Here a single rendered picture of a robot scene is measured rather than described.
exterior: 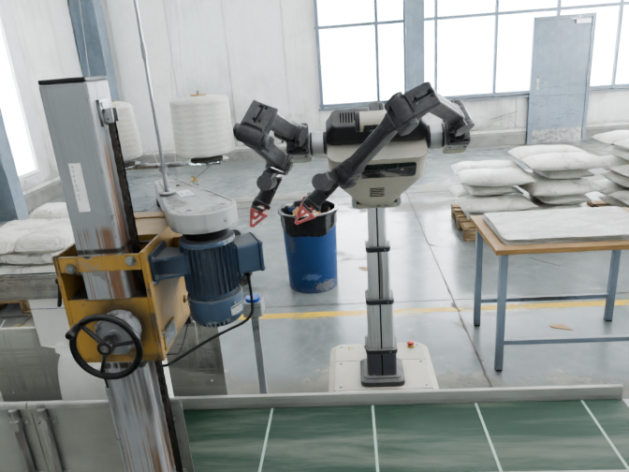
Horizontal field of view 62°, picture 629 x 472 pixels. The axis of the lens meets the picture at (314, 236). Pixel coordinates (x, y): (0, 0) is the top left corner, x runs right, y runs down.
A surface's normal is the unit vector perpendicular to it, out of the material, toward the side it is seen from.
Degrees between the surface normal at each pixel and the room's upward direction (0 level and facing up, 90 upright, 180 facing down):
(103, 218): 90
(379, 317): 90
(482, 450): 0
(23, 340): 90
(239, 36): 90
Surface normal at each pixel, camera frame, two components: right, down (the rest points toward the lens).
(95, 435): -0.05, 0.33
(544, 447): -0.07, -0.94
